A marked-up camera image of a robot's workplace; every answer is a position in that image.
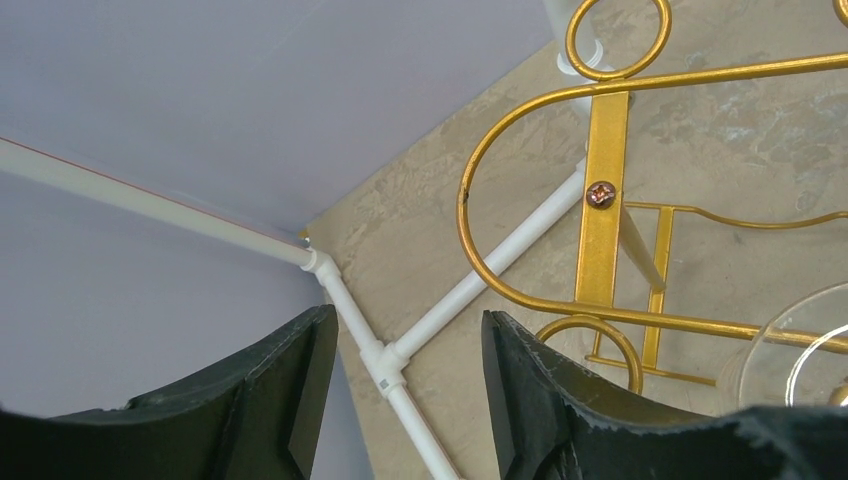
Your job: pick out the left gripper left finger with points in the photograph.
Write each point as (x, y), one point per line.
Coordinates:
(256, 414)

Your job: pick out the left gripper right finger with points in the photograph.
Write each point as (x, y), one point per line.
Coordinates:
(552, 418)

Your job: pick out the white PVC pipe frame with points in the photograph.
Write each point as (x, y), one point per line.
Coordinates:
(384, 362)

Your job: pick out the round clear wine glass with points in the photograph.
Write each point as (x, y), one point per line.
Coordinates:
(799, 358)

